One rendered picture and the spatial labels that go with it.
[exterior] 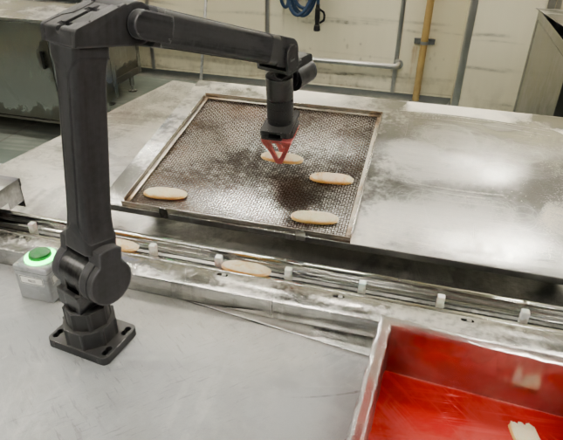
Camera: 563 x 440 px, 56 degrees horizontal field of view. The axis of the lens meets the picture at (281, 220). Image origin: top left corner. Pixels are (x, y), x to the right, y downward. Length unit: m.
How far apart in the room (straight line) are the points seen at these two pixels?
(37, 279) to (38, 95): 2.88
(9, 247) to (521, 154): 1.15
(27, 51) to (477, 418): 3.40
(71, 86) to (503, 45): 3.78
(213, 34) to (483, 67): 3.54
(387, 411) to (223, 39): 0.64
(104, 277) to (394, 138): 0.81
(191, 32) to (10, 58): 3.07
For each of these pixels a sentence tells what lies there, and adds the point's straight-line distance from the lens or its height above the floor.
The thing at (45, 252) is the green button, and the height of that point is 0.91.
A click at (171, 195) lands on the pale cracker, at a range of 1.19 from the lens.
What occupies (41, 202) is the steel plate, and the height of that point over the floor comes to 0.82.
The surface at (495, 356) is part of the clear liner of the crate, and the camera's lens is 0.85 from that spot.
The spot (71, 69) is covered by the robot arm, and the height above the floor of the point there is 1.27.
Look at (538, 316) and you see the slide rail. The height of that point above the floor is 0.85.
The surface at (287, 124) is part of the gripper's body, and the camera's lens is 1.15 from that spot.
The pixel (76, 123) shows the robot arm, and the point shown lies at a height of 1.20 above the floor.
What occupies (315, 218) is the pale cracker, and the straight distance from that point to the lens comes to 1.09.
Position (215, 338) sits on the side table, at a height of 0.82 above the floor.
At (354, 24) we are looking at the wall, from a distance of 4.61.
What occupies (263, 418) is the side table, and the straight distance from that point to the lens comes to 0.82.
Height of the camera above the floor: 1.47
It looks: 31 degrees down
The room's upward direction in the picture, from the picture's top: 1 degrees clockwise
